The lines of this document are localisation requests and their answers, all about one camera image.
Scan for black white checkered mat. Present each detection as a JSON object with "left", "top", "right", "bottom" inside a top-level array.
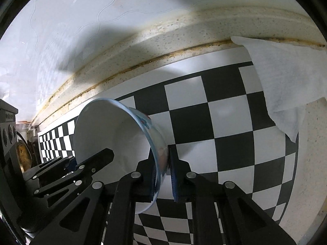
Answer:
[{"left": 38, "top": 61, "right": 299, "bottom": 245}]

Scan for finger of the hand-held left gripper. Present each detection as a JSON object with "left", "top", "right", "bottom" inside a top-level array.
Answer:
[
  {"left": 33, "top": 148, "right": 114, "bottom": 197},
  {"left": 23, "top": 155, "right": 77, "bottom": 182}
]

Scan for white bowl floral print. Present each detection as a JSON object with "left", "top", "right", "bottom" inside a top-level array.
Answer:
[{"left": 74, "top": 98, "right": 170, "bottom": 215}]

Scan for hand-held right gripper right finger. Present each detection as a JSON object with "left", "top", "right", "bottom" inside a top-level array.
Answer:
[{"left": 168, "top": 145, "right": 297, "bottom": 245}]

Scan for white cloth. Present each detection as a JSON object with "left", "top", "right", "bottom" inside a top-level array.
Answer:
[{"left": 231, "top": 36, "right": 327, "bottom": 142}]

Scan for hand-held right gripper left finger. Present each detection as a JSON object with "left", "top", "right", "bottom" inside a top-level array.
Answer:
[{"left": 30, "top": 158, "right": 157, "bottom": 245}]

